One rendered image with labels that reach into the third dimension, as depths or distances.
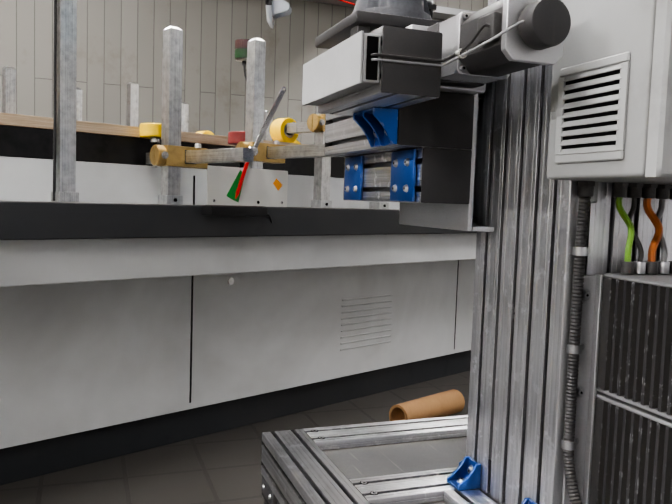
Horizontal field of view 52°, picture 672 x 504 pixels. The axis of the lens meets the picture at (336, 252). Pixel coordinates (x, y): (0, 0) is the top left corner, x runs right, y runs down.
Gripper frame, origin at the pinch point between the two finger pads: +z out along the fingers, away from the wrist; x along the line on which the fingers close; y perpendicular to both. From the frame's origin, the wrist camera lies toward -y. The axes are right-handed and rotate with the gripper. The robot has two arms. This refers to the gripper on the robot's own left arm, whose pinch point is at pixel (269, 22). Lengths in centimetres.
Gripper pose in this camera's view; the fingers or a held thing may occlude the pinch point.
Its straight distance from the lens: 184.0
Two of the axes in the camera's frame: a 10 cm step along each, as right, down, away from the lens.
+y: 10.0, 0.4, -0.7
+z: -0.3, 10.0, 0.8
